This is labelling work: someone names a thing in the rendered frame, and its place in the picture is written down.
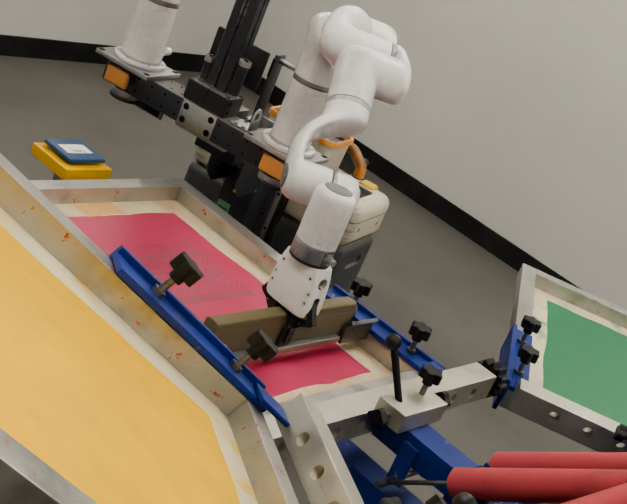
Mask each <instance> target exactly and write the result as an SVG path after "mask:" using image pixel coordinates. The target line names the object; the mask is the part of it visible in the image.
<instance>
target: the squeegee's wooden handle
mask: <svg viewBox="0 0 627 504"><path fill-rule="evenodd" d="M356 307H357V303H356V301H354V300H353V299H352V298H350V297H349V296H345V297H338V298H331V299H325V300H324V303H323V305H322V308H321V310H320V312H319V314H318V315H317V316H316V327H313V328H306V327H301V328H297V329H296V331H295V333H294V335H293V337H292V340H291V342H292V341H297V340H303V339H308V338H314V337H319V336H325V335H330V334H337V335H338V336H340V335H341V332H342V330H343V328H344V326H345V324H347V323H349V322H350V320H351V318H352V315H353V313H354V311H355V309H356ZM289 315H290V311H288V310H287V309H286V308H285V307H284V306H276V307H269V308H262V309H255V310H248V311H241V312H235V313H228V314H221V315H214V316H208V317H206V319H205V321H204V325H205V326H207V327H208V328H209V329H210V330H211V331H212V332H213V333H214V334H215V335H216V336H217V337H218V338H219V339H220V340H221V341H222V342H223V343H224V344H227V347H228V348H229V349H230V350H231V351H232V352H237V351H243V350H246V348H247V347H248V346H250V344H249V343H248V341H247V338H248V336H250V335H251V334H252V333H253V332H255V331H256V330H257V329H258V328H261V329H262V330H263V332H264V333H265V334H266V335H267V336H269V337H270V339H271V340H272V342H273V344H274V345H276V344H275V343H276V341H277V338H278V336H279V334H280V331H281V329H282V327H283V326H286V324H287V321H288V318H289Z"/></svg>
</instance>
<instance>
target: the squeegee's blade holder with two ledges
mask: <svg viewBox="0 0 627 504"><path fill-rule="evenodd" d="M339 339H340V336H338V335H337V334H330V335H325V336H319V337H314V338H308V339H303V340H297V341H292V342H290V343H289V344H288V345H284V346H279V347H278V346H276V345H275V347H276V348H277V349H278V352H277V353H281V352H286V351H291V350H297V349H302V348H307V347H312V346H317V345H323V344H328V343H333V342H338V341H339ZM233 353H234V354H235V355H236V356H237V357H238V358H241V357H242V356H243V355H245V354H246V353H247V351H246V350H243V351H237V352H233Z"/></svg>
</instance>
